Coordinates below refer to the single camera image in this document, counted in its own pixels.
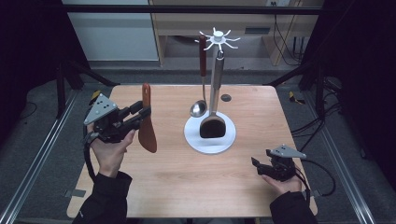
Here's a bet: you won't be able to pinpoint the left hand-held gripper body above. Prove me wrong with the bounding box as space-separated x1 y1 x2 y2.
83 92 140 145

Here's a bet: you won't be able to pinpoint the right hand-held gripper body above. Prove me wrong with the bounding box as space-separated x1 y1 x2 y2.
269 144 307 182

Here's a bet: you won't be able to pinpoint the wooden rice paddle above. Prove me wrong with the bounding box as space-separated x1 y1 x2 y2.
137 82 158 154

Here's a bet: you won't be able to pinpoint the white utensil rack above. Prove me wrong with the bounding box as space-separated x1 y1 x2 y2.
183 27 242 155

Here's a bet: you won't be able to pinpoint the steel ladle with brown handle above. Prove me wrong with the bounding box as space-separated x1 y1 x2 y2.
189 35 208 119

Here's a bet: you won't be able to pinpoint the person's right hand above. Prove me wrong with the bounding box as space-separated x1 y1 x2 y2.
261 172 304 197

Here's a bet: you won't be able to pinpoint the person's left hand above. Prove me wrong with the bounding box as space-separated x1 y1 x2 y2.
87 124 136 179

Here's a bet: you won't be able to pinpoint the yellow black striped tape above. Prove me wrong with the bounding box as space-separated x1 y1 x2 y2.
89 90 102 106

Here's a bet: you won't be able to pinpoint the black metal stand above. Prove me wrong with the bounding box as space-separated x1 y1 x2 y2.
55 59 121 119
266 60 327 119

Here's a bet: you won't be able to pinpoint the white cabinet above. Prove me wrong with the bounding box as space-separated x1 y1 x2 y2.
61 0 160 62

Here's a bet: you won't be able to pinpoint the light wooden desk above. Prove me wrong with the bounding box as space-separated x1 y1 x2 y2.
148 0 325 67

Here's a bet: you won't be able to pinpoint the black curtain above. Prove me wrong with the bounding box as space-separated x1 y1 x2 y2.
0 0 90 147
301 0 396 183

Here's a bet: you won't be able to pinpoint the black horizontal bar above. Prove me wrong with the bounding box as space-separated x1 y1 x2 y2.
62 4 323 15

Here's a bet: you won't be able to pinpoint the left hand-held gripper cable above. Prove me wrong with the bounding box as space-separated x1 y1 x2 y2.
81 132 99 183

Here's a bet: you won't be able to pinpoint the hand-held gripper cable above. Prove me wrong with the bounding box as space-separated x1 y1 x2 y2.
81 132 99 183
293 159 337 206

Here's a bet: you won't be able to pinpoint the right hand-held gripper cable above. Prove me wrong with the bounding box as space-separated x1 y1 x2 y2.
293 159 337 206

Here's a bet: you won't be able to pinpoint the black floor cables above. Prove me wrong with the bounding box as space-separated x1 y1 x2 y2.
290 77 343 147

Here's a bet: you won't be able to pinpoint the aluminium floor rail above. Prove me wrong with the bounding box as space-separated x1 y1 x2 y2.
303 91 376 224
0 91 79 224

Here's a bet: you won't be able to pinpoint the yellow-handled tool right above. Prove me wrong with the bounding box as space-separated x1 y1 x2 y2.
288 91 306 105

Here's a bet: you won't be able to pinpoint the black hanging cables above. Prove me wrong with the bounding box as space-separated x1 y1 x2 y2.
272 2 305 67

